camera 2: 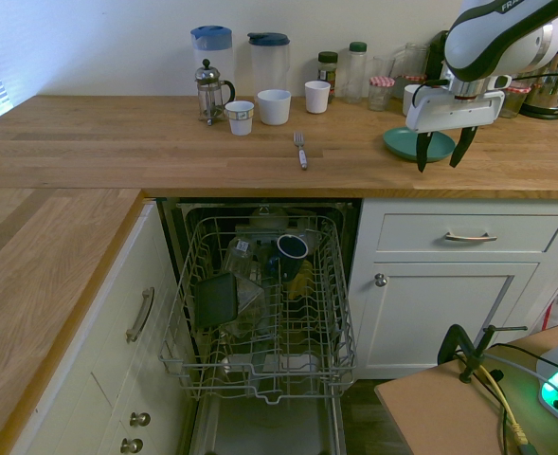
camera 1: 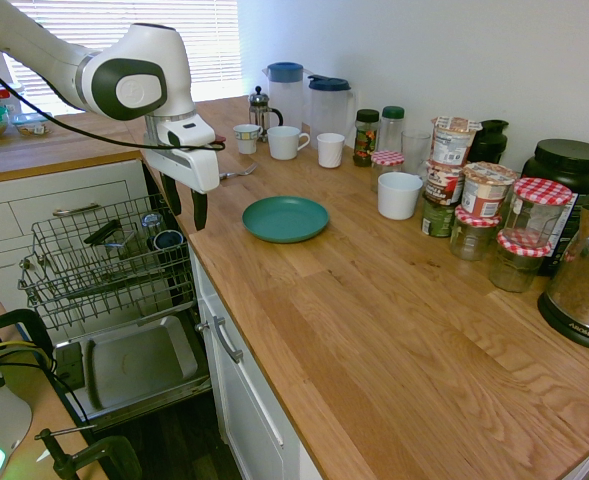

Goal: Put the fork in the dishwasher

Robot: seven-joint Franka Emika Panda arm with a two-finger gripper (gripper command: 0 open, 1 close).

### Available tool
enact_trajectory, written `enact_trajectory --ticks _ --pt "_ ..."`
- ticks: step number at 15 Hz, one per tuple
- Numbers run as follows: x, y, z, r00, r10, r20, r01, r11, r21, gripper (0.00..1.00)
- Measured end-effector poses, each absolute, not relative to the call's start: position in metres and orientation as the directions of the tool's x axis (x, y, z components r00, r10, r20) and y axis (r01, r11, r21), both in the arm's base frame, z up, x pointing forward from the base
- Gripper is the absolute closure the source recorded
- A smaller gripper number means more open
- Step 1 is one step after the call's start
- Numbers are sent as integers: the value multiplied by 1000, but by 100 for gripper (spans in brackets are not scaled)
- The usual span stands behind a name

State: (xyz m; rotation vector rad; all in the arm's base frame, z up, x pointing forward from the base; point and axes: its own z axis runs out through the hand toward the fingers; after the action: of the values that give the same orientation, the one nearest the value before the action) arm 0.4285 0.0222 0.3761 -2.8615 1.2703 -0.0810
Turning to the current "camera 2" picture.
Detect large white mug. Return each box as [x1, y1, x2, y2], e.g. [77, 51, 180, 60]
[257, 88, 293, 127]

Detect grey cable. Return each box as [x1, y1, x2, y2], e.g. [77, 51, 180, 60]
[484, 354, 550, 381]

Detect spice jar black lid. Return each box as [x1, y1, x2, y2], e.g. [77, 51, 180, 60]
[316, 50, 340, 99]

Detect clear glass tumbler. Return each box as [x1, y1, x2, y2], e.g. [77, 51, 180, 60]
[221, 235, 261, 281]

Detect yellow cable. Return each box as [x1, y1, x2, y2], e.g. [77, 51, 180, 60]
[476, 360, 529, 447]

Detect small white cup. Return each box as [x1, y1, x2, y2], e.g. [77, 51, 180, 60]
[304, 80, 332, 115]

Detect dishwasher body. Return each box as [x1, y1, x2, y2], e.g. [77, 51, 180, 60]
[157, 196, 363, 455]

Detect black container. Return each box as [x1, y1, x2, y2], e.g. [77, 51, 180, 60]
[424, 30, 450, 82]

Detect patterned paper cup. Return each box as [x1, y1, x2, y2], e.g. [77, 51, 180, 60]
[224, 100, 255, 137]

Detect clear pitcher light blue lid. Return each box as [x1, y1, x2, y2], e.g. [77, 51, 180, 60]
[190, 26, 236, 103]

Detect silver fork white handle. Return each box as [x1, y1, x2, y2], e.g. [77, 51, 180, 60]
[292, 131, 311, 171]

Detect black C clamp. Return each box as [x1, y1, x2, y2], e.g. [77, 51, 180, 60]
[437, 323, 529, 384]

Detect glass french press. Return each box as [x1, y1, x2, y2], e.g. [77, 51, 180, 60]
[193, 59, 237, 127]

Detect clear bottle green cap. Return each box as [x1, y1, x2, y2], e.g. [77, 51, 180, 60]
[342, 41, 369, 105]

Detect dishwasher door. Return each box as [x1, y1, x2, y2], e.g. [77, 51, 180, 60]
[190, 391, 349, 455]

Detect grey wire dish rack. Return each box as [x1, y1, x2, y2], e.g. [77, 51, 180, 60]
[158, 215, 358, 407]

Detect silver bar drawer handle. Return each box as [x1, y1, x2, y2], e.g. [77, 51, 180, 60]
[125, 286, 155, 344]
[443, 230, 497, 243]

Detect white cabinet door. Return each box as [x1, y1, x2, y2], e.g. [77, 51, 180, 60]
[349, 262, 541, 380]

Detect white bowl inside dishwasher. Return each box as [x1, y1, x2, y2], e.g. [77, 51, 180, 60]
[249, 207, 289, 229]

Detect clear drinking glass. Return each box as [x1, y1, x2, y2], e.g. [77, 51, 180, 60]
[371, 55, 397, 80]

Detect brown robot table board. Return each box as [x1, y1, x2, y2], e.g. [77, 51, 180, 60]
[374, 321, 558, 455]

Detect yellow dish item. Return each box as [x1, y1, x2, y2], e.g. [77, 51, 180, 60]
[287, 260, 315, 300]

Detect clear pitcher dark blue lid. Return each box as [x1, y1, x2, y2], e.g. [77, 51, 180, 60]
[247, 31, 292, 96]

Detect white drawer front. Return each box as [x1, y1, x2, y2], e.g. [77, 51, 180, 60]
[375, 212, 558, 255]
[91, 204, 188, 409]

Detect navy blue mug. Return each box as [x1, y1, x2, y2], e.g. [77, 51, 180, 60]
[266, 233, 310, 284]

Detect stainless steel electric kettle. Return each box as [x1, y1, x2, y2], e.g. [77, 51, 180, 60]
[519, 33, 558, 120]

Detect black cable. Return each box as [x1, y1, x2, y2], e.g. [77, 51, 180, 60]
[453, 341, 558, 455]

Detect glass jar red checkered lid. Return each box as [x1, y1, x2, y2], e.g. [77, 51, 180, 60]
[498, 80, 533, 119]
[367, 75, 397, 113]

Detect teal plate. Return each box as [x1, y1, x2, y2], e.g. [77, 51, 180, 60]
[383, 126, 456, 164]

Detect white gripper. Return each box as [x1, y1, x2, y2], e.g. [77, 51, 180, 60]
[405, 87, 506, 174]

